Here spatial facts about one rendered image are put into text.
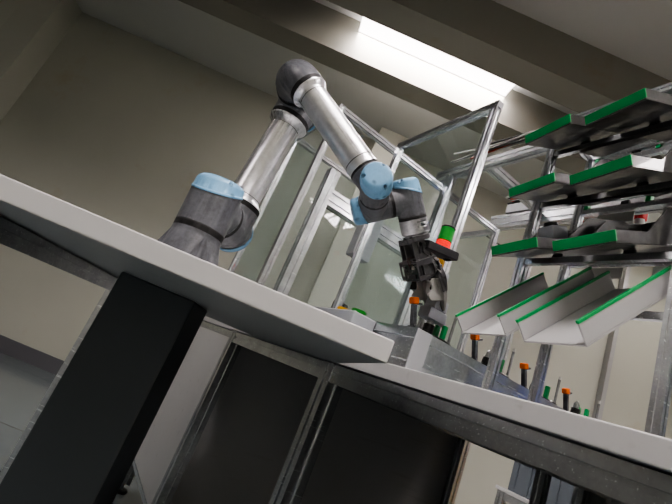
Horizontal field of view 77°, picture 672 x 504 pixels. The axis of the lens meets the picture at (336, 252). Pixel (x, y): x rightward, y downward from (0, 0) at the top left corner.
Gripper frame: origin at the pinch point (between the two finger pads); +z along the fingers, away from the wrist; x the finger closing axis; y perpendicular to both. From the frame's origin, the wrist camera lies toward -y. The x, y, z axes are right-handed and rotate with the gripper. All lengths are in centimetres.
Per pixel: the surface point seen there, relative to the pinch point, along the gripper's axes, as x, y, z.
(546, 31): -65, -196, -115
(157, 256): 32, 71, -29
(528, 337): 35.6, 12.3, 0.9
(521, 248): 29.0, -0.1, -13.9
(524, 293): 22.8, -6.5, -2.0
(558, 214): -45, -139, -6
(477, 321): 21.0, 8.8, 0.1
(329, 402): 1.8, 39.3, 10.9
